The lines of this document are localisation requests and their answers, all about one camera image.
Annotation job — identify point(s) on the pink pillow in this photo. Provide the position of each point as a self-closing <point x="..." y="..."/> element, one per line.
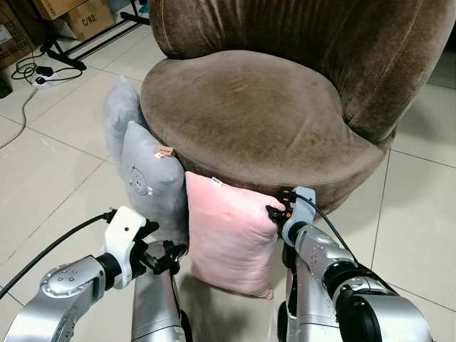
<point x="231" y="235"/>

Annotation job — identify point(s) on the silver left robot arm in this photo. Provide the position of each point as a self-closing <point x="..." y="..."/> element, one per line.
<point x="60" y="292"/>

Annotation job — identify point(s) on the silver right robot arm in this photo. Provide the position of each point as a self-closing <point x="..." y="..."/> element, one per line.
<point x="356" y="299"/>

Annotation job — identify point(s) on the grey pillow with face print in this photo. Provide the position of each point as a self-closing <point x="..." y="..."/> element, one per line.
<point x="153" y="185"/>

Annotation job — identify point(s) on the brown velvet round sofa chair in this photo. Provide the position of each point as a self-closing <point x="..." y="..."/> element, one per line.
<point x="271" y="107"/>

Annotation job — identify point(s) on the plain grey pillow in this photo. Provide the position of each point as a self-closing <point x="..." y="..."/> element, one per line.
<point x="120" y="117"/>

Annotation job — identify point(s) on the silver left robot leg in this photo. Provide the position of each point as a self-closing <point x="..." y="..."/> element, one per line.
<point x="157" y="306"/>

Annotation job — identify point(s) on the silver robot leg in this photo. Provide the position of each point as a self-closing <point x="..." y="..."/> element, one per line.
<point x="303" y="313"/>
<point x="157" y="306"/>

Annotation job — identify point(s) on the silver right robot leg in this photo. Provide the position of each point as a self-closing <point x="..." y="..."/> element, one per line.
<point x="303" y="313"/>

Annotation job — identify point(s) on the white power strip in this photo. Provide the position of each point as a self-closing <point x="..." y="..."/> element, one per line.
<point x="44" y="77"/>

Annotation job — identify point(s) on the black metal stand base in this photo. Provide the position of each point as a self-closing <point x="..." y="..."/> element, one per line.
<point x="64" y="58"/>

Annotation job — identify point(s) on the cardboard box with C/NO print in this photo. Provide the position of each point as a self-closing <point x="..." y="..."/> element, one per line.
<point x="92" y="18"/>

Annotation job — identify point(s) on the cardboard box with label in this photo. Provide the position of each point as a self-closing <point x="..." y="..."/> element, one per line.
<point x="14" y="46"/>

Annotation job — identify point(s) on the plain cardboard box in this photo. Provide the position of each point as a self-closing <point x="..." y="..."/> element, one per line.
<point x="57" y="7"/>

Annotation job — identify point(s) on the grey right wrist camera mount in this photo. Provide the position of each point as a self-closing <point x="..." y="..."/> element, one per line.
<point x="302" y="210"/>

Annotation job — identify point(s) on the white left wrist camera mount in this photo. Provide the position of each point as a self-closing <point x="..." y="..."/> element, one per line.
<point x="122" y="239"/>

